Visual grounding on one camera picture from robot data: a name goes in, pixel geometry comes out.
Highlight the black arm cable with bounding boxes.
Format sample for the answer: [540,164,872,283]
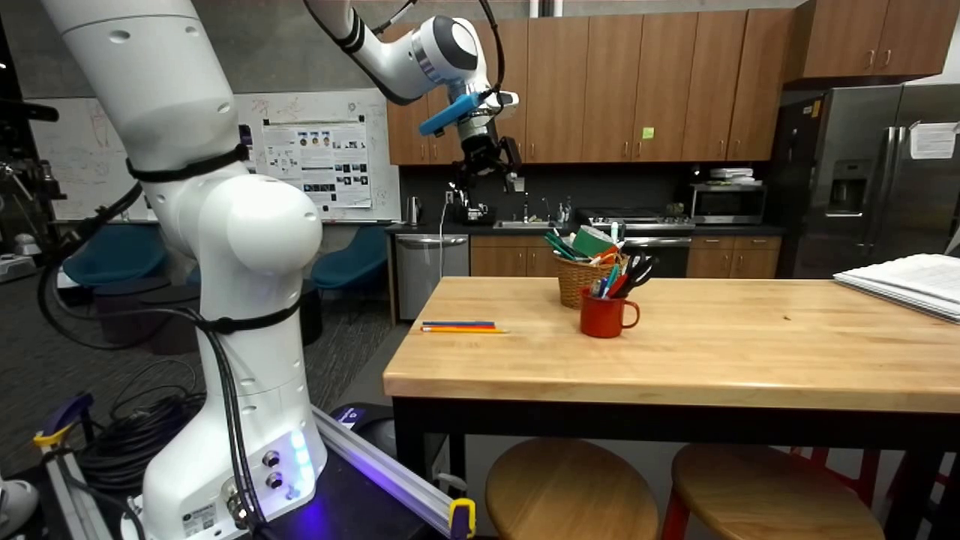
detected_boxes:
[476,0,510,100]

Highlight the red metal chair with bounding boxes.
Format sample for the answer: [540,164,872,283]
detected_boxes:
[790,444,903,506]

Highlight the metal kitchen faucet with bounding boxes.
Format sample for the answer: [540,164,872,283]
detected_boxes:
[439,177,474,228]

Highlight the black tripod equipment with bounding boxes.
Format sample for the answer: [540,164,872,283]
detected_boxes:
[0,27,63,265]

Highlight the wooden wall cabinets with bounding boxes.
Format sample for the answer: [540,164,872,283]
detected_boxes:
[381,8,805,167]

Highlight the black cable coil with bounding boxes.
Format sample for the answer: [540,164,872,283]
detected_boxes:
[77,387,206,498]

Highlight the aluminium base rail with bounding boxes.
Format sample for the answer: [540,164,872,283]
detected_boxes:
[310,403,476,540]

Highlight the wooden butcher block table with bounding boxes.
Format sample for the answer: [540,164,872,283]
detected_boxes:
[381,274,960,540]

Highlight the white printed poster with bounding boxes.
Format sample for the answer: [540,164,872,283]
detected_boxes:
[262,118,374,217]

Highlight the silver microwave oven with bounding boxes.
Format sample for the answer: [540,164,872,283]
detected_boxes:
[686,177,772,228]

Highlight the wooden cabinet with handles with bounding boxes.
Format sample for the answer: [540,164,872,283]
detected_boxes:
[791,0,960,84]

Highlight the white paper sheet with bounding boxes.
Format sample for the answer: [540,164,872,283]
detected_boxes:
[907,120,960,161]

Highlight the black handled scissors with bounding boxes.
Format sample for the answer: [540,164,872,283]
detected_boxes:
[620,248,660,300]

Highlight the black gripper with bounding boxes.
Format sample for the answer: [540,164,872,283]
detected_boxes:
[458,104,532,198]

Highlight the stainless steel refrigerator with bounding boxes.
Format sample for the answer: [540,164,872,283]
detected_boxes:
[767,82,960,283]

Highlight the white whiteboard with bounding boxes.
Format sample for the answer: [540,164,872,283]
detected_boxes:
[27,88,402,228]

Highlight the white paper stack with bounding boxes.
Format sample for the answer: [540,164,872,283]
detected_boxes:
[830,252,960,323]

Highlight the red mug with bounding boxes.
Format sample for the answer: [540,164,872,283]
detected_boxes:
[579,285,642,341]

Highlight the green box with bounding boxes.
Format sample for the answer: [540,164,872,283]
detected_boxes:
[570,225,620,265]

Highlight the wicker stationery basket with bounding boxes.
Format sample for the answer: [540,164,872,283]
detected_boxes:
[555,254,614,311]

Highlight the blue yellow clamp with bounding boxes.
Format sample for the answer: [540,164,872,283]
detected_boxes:
[27,390,100,458]

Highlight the round wooden stool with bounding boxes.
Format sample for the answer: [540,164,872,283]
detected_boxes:
[656,440,888,540]
[483,438,660,540]

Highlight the black oven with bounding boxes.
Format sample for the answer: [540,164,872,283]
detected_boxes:
[619,232,692,280]

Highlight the wooden base cabinet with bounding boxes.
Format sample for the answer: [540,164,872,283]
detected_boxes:
[467,235,565,280]
[685,235,787,283]

